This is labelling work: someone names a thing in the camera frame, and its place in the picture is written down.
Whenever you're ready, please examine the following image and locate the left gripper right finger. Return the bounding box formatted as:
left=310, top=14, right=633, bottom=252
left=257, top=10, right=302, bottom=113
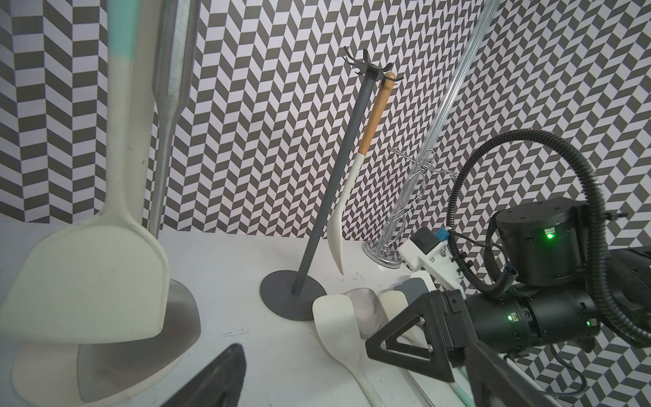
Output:
left=465, top=342, right=554, bottom=407

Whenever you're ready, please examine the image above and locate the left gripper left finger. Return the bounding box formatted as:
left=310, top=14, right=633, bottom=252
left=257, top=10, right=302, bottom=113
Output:
left=163, top=344, right=247, bottom=407

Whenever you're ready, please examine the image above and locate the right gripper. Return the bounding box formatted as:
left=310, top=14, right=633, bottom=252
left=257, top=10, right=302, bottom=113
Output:
left=366, top=198, right=601, bottom=383

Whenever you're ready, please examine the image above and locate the cream spoon brown handle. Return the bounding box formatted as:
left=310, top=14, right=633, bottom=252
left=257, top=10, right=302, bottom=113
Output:
left=312, top=294, right=385, bottom=406

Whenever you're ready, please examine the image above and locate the cream spatula light wood handle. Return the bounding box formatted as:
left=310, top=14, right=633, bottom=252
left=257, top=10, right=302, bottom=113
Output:
left=327, top=71, right=397, bottom=275

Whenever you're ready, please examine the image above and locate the cream utensil rack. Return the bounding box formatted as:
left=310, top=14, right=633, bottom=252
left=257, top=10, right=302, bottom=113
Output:
left=12, top=0, right=202, bottom=407

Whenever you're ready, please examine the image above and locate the grey turner mint handle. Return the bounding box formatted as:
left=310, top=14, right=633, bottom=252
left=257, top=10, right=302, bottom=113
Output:
left=393, top=277, right=430, bottom=305

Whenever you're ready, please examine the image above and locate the cream turner mint handle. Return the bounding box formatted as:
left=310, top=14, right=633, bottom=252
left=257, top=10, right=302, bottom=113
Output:
left=378, top=291, right=475, bottom=407

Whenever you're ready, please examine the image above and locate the cream spatula wooden handle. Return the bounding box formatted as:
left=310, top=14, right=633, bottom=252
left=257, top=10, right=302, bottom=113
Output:
left=411, top=271, right=437, bottom=292

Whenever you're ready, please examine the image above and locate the dark grey utensil rack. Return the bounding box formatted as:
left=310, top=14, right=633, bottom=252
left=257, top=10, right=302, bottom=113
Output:
left=259, top=47, right=393, bottom=322

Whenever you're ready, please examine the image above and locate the cream slotted turner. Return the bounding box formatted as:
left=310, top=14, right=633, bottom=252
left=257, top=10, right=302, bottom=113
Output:
left=1, top=1, right=171, bottom=344

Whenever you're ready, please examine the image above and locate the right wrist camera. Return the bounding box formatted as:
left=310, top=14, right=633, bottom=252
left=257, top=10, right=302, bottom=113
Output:
left=398, top=227, right=466, bottom=298

